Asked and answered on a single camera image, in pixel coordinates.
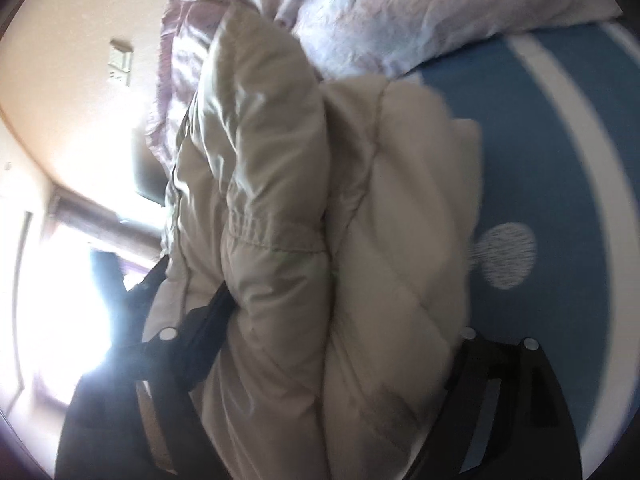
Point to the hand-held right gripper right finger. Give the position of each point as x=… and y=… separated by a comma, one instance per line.
x=500, y=375

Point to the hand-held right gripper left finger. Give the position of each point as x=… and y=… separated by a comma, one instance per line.
x=210, y=322

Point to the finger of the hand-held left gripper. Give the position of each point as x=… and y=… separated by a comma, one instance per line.
x=150, y=280

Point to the white puffer jacket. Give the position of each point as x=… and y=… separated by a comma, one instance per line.
x=300, y=240

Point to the blue striped bed sheet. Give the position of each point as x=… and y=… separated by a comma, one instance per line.
x=550, y=160

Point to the pink quilt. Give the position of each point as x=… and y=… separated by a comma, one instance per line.
x=400, y=5

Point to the white wall switch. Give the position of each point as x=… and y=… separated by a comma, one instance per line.
x=120, y=64

